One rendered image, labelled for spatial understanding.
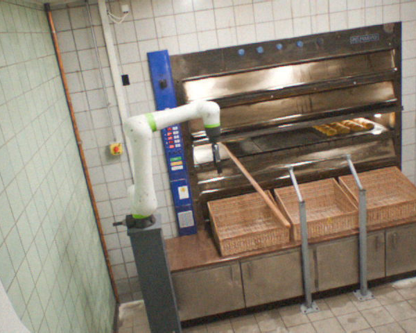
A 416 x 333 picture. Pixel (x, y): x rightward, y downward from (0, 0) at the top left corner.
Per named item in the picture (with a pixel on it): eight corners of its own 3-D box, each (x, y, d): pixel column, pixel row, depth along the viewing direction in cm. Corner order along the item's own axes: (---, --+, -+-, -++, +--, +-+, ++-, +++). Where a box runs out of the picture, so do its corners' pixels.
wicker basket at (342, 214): (275, 217, 379) (272, 189, 371) (334, 205, 385) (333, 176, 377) (294, 242, 333) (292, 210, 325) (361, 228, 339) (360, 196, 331)
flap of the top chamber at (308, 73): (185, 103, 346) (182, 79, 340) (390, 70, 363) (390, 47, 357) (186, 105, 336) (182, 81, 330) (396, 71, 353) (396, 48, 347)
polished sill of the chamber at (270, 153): (194, 168, 363) (193, 164, 362) (390, 132, 380) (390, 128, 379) (195, 170, 358) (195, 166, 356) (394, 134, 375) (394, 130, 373)
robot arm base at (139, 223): (113, 233, 252) (110, 224, 250) (115, 223, 266) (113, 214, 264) (156, 226, 253) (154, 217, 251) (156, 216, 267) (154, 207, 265)
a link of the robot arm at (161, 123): (158, 132, 243) (154, 114, 239) (152, 129, 253) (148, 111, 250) (215, 116, 254) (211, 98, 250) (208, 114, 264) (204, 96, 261)
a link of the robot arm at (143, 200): (137, 220, 233) (130, 125, 218) (131, 211, 248) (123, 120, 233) (160, 217, 238) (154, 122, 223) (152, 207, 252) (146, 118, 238)
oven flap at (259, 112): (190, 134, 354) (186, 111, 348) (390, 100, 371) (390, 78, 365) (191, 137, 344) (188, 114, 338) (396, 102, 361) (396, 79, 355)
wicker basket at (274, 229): (210, 229, 373) (205, 201, 365) (271, 217, 380) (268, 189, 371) (220, 257, 327) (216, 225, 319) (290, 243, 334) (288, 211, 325)
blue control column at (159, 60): (173, 209, 571) (144, 45, 503) (185, 207, 572) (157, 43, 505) (189, 292, 388) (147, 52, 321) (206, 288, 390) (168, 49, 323)
